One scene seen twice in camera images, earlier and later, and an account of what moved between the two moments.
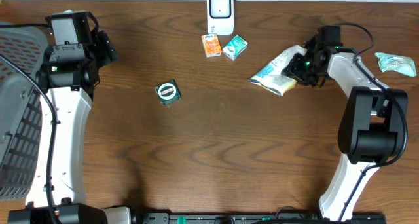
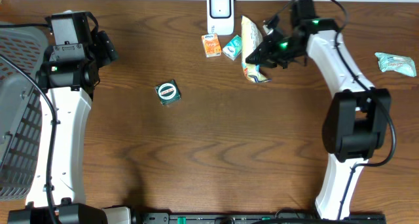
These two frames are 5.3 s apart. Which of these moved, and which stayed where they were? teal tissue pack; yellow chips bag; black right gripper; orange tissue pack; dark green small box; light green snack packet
Moved: yellow chips bag; black right gripper
Stayed: teal tissue pack; dark green small box; light green snack packet; orange tissue pack
